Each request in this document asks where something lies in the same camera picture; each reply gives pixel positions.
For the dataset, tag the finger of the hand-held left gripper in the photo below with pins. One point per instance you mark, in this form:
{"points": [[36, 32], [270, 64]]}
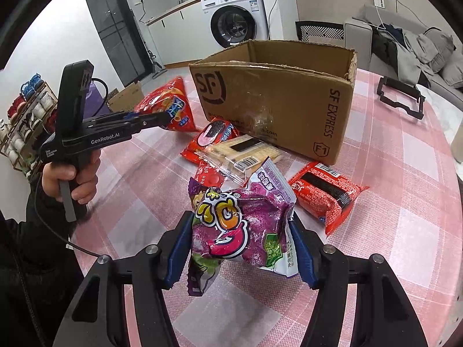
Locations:
{"points": [[152, 121], [108, 118]]}

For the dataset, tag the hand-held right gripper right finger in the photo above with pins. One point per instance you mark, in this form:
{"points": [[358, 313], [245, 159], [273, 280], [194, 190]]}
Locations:
{"points": [[304, 256]]}

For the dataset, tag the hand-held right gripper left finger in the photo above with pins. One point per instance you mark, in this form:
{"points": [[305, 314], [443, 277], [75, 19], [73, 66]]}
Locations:
{"points": [[177, 253]]}

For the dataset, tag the red triangular chips bag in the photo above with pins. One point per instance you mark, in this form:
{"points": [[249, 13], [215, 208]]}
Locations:
{"points": [[170, 101]]}

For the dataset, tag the red and pink cookie packet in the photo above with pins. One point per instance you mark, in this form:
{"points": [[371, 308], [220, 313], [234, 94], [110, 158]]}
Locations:
{"points": [[209, 137]]}

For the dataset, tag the red packet with black stripe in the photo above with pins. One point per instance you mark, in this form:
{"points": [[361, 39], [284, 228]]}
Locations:
{"points": [[325, 195]]}

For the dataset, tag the purple taro snack bag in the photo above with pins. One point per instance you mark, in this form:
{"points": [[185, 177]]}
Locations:
{"points": [[246, 224]]}

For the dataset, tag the clear cracker packet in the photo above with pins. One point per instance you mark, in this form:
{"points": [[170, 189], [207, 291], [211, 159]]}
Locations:
{"points": [[238, 151]]}

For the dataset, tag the brown cardboard box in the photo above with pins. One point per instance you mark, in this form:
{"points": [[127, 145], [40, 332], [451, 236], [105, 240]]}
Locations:
{"points": [[271, 97]]}

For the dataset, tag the person's left forearm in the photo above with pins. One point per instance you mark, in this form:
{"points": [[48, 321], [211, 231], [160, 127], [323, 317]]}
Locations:
{"points": [[29, 260]]}

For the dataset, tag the person's left hand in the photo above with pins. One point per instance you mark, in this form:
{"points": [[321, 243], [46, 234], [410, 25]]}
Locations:
{"points": [[85, 188]]}

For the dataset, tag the small cardboard box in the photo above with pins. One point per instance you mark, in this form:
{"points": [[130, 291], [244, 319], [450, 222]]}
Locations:
{"points": [[124, 99]]}

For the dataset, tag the shoe rack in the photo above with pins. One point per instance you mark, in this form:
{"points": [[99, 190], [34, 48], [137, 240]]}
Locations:
{"points": [[25, 126]]}

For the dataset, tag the white lower kitchen cabinets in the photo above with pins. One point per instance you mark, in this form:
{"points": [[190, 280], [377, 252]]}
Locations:
{"points": [[181, 39]]}

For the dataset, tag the dark glass door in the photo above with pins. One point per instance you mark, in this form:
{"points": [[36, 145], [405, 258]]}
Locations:
{"points": [[112, 25]]}

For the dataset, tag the pink plaid tablecloth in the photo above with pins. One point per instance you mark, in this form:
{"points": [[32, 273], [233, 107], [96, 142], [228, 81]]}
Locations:
{"points": [[398, 188]]}

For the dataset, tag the white washing machine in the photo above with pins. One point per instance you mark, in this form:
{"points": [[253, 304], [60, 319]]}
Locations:
{"points": [[249, 32]]}

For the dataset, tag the black white patterned rug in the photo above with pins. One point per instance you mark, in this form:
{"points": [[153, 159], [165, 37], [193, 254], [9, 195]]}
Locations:
{"points": [[318, 30]]}

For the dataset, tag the marble coffee table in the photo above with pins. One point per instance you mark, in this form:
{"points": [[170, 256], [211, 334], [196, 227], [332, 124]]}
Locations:
{"points": [[448, 112]]}

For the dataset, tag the grey sofa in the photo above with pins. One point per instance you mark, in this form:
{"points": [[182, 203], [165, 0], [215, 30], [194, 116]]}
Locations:
{"points": [[356, 43]]}

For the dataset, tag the black garment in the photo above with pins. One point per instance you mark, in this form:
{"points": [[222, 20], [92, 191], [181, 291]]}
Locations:
{"points": [[383, 50]]}

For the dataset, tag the grey hoodie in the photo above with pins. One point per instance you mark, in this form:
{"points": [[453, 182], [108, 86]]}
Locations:
{"points": [[408, 61]]}

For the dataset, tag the grey cushion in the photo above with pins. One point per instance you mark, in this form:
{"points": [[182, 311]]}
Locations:
{"points": [[454, 70], [439, 48]]}

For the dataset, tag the black plastic frame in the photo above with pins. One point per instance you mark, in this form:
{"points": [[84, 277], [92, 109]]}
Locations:
{"points": [[382, 88]]}

